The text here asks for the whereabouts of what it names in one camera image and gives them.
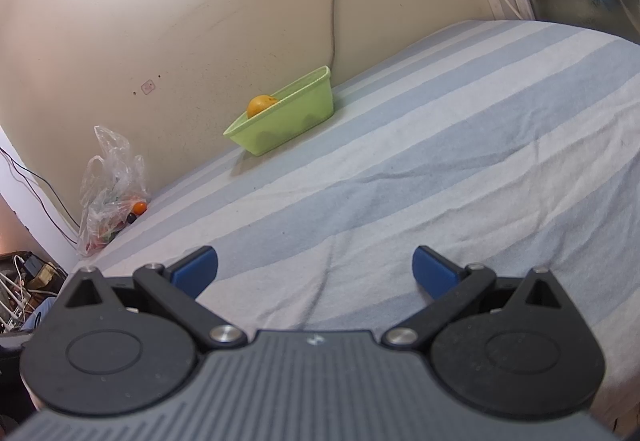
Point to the striped bed sheet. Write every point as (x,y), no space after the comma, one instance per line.
(450,146)

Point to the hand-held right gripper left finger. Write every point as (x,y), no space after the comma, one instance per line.
(195,268)

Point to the blue cloth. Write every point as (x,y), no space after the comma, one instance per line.
(42,316)

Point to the small pink wall sticker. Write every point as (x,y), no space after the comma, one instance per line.
(148,86)

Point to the yellowish box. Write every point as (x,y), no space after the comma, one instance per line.
(49,277)

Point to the light green plastic tray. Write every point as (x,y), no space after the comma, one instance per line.
(287,121)

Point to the small orange cherry tomato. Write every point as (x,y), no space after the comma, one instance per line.
(139,207)

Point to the small dark cherry tomato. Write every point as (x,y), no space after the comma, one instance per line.
(131,218)

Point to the black charger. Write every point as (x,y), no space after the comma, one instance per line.
(34,265)

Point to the yellow orange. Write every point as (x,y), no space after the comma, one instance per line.
(260,105)

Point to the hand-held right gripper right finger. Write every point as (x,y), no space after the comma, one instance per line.
(432,271)

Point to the clear plastic bag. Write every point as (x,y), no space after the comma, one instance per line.
(107,191)

